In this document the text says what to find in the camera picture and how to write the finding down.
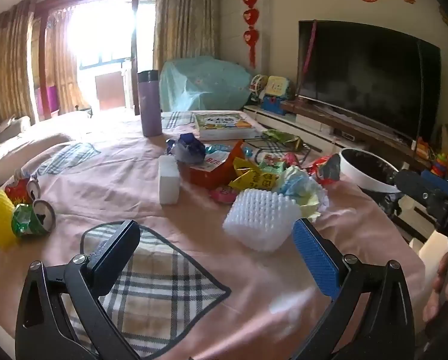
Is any pink tablecloth with plaid patches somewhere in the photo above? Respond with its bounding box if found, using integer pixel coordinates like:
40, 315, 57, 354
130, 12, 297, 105
0, 110, 427, 360

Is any magenta box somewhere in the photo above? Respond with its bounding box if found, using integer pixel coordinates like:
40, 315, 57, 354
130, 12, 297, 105
36, 85, 60, 118

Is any red foil snack wrapper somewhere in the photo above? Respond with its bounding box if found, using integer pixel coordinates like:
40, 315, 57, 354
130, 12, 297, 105
306, 154, 342, 187

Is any white foam block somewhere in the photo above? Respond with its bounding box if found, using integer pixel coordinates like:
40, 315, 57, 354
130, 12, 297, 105
158, 155, 182, 206

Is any green snack wrapper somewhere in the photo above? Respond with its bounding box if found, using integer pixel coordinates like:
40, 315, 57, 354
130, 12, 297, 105
261, 129, 304, 151

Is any yellow snack packet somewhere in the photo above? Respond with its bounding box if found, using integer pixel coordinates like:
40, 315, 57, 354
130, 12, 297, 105
228, 157, 282, 193

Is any green and pink wrapper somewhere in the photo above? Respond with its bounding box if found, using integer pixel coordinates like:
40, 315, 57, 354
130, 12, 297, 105
258, 153, 300, 175

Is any white cage ball toy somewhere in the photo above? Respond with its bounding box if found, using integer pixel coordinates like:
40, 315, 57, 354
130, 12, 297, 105
249, 74, 268, 103

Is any crushed green can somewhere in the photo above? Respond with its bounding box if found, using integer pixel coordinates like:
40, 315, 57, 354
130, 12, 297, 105
11, 199, 56, 239

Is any brown cabinet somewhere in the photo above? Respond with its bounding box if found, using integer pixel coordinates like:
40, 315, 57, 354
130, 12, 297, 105
94, 71, 126, 110

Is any teal mesh cover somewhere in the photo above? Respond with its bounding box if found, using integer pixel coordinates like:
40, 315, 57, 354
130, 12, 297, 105
160, 56, 252, 112

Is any blue candy blister pack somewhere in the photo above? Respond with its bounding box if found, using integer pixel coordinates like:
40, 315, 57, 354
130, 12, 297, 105
205, 143, 253, 159

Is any beige sofa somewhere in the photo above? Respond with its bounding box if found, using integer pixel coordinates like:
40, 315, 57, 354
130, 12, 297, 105
0, 114, 75, 185

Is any white foam fruit net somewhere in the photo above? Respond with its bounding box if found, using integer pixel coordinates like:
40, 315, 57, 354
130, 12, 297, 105
223, 188, 302, 253

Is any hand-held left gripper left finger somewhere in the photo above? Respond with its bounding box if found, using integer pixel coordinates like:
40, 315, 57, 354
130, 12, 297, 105
16, 220, 141, 360

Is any white television cabinet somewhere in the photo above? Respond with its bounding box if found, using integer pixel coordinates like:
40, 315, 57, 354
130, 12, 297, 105
243, 99, 435, 175

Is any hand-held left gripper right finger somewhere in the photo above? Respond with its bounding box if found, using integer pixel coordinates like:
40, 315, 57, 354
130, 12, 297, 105
292, 218, 416, 360

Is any colourful stacking ring toy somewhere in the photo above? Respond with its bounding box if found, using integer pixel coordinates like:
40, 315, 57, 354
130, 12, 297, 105
415, 137, 448, 185

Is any black flat television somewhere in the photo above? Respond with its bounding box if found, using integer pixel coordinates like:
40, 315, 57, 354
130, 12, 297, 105
297, 20, 442, 142

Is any crushed red can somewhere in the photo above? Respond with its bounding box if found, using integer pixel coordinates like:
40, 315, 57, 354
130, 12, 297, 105
4, 172, 41, 206

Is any person's right hand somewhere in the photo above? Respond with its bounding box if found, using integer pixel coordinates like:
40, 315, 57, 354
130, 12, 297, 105
423, 251, 448, 323

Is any red and white carton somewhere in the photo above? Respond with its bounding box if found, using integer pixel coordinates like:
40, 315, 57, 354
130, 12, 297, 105
188, 140, 244, 189

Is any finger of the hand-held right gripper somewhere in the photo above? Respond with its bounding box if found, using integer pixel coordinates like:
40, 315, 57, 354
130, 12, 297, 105
394, 169, 448, 211

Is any crumpled pale blue tissue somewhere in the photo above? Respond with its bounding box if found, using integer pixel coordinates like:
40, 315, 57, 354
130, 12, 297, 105
274, 166, 330, 222

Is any yellow toy cash register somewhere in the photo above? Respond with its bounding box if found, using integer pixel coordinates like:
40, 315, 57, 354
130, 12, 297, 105
261, 76, 291, 116

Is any pink round wrapper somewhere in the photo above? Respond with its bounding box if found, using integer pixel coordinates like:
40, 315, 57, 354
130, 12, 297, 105
209, 187, 240, 205

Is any red heart hanging ornament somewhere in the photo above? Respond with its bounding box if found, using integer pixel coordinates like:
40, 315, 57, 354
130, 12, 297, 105
242, 0, 261, 69

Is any beige patterned curtain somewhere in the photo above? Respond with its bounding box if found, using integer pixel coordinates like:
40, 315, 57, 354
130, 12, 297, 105
0, 2, 36, 122
153, 0, 222, 73
45, 7, 90, 114

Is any blue and purple wrapper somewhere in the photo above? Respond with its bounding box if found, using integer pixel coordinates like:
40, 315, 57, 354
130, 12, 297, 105
166, 133, 206, 165

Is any white round waste bin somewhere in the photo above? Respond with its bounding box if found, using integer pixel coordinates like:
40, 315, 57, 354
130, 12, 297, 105
338, 148, 402, 194

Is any green illustrated book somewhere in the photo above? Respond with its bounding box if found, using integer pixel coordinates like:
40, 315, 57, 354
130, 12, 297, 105
194, 112, 263, 140

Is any purple thermos bottle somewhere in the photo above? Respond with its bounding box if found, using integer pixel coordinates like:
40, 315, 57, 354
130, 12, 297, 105
137, 70, 163, 137

